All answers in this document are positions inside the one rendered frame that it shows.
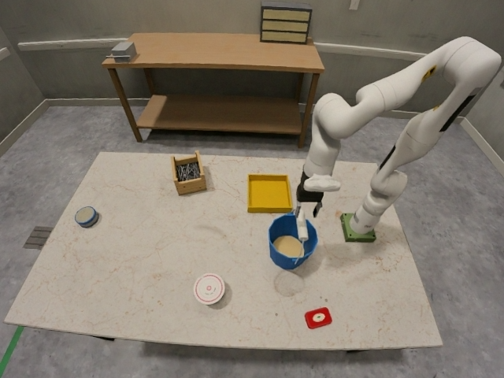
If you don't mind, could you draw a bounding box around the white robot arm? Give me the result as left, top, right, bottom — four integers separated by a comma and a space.
309, 37, 502, 235

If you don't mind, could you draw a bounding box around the red rectangular tin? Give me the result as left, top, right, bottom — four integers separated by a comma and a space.
305, 307, 332, 329

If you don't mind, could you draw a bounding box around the wooden crate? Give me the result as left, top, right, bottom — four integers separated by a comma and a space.
171, 150, 207, 196

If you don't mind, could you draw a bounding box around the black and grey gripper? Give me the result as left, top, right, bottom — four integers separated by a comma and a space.
295, 154, 342, 218

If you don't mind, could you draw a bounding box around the small round tin with beige lid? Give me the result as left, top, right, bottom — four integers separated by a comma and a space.
75, 206, 99, 228

